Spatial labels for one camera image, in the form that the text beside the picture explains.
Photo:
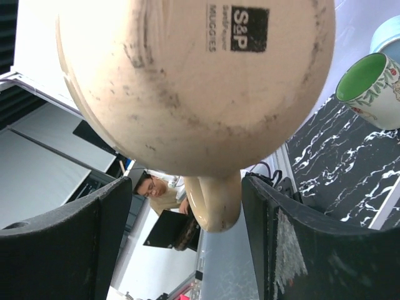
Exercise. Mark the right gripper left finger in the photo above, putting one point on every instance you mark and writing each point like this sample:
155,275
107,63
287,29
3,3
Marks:
69,252

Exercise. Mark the beige round mug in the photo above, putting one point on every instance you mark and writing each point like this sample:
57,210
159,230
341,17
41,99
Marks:
200,89

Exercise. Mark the person in background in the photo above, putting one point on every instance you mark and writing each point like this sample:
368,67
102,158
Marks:
161,197

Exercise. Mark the black laptop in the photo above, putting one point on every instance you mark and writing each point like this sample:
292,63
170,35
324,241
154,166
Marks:
174,230

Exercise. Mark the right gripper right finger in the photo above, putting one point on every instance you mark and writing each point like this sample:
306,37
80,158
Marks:
300,253

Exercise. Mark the light blue mug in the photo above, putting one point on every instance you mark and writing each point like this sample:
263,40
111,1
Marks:
385,34

